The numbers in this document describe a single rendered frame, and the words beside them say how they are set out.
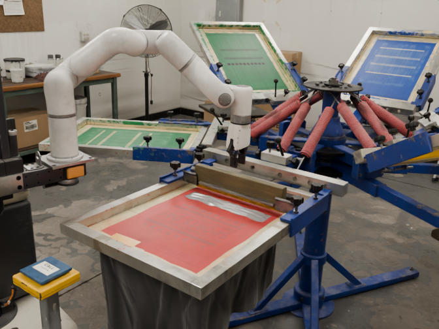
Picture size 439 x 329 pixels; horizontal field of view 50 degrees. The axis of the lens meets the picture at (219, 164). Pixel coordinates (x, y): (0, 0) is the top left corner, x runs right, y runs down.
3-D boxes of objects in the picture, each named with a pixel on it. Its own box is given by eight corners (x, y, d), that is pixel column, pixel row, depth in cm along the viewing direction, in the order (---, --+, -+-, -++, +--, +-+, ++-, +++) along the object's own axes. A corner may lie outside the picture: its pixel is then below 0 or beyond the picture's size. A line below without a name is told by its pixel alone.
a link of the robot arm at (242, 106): (212, 86, 163) (210, 81, 172) (211, 115, 167) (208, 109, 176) (255, 87, 165) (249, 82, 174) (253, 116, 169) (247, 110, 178)
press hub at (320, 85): (325, 333, 254) (357, 87, 210) (262, 306, 275) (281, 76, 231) (351, 300, 284) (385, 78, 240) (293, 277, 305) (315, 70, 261)
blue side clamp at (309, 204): (291, 237, 158) (293, 219, 156) (278, 233, 161) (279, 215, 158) (327, 209, 181) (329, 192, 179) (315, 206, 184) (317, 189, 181)
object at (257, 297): (202, 391, 147) (206, 274, 133) (193, 386, 149) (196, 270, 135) (274, 318, 182) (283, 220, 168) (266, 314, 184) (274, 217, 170)
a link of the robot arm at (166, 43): (115, 46, 154) (118, 42, 168) (163, 89, 161) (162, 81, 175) (148, 8, 152) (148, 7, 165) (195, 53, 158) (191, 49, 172)
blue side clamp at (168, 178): (168, 196, 188) (168, 179, 186) (159, 192, 191) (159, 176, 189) (212, 176, 211) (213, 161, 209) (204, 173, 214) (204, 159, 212)
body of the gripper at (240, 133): (240, 115, 179) (238, 143, 182) (224, 119, 171) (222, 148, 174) (256, 118, 174) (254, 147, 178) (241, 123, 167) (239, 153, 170)
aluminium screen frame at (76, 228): (200, 301, 121) (201, 288, 119) (60, 233, 152) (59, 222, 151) (325, 205, 182) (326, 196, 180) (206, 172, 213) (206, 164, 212)
